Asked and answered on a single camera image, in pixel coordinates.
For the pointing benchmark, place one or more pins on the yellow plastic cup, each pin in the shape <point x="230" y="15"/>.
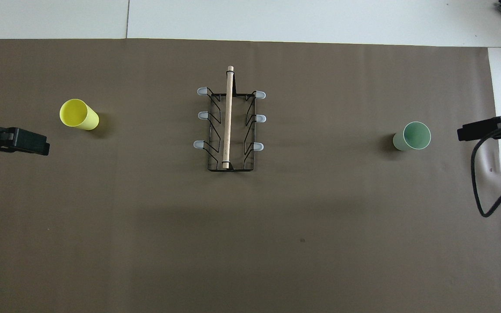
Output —
<point x="76" y="114"/>

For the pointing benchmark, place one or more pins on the pale green plastic cup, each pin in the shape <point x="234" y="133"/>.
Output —
<point x="415" y="135"/>

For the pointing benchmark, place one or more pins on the brown paper table mat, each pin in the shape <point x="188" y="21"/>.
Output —
<point x="250" y="239"/>

